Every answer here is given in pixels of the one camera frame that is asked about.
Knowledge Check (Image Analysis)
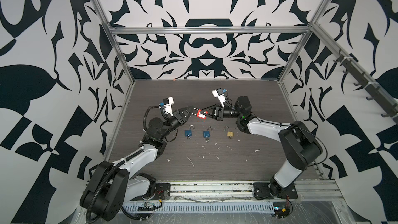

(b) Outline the white cable duct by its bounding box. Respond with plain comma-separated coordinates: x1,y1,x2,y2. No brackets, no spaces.
123,202,275,214

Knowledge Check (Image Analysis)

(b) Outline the blue padlock near left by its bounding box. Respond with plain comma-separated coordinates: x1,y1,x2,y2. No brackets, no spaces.
184,125,195,139

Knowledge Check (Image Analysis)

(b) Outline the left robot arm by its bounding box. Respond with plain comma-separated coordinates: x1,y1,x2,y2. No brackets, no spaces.
80,106,194,224

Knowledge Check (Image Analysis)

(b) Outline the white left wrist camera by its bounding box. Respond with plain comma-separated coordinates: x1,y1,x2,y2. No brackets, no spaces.
159,97,174,116

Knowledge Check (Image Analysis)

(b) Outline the wall hook rail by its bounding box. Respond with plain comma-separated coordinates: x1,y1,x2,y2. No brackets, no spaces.
334,48,398,119

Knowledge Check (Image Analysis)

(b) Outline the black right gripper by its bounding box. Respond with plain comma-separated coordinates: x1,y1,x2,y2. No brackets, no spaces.
203,105,244,123

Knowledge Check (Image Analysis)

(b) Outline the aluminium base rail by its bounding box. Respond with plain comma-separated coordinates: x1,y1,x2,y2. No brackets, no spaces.
168,180,344,201

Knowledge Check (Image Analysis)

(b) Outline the red safety padlock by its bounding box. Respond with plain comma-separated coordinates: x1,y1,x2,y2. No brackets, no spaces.
192,108,207,120

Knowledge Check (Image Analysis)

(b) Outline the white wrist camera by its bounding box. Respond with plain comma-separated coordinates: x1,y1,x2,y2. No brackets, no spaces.
159,97,174,116
212,88,231,107

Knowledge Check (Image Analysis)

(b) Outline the blue padlock middle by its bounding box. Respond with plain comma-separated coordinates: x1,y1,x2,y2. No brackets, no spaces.
203,126,213,143

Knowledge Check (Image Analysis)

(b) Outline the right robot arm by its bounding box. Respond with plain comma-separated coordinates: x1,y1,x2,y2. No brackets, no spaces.
201,96,323,200

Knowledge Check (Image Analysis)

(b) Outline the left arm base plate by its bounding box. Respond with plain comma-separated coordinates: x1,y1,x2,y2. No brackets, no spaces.
149,183,171,200

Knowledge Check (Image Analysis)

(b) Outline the blue padlock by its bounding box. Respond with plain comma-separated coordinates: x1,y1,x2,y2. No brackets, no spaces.
203,126,213,143
184,125,195,139

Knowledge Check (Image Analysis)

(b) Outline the brass padlock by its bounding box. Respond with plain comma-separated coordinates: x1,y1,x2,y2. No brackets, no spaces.
224,126,234,139

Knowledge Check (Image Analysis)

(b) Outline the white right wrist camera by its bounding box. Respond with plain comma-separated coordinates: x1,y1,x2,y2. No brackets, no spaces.
212,88,231,107

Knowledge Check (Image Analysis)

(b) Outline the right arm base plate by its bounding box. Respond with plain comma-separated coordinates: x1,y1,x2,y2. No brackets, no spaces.
253,182,299,200

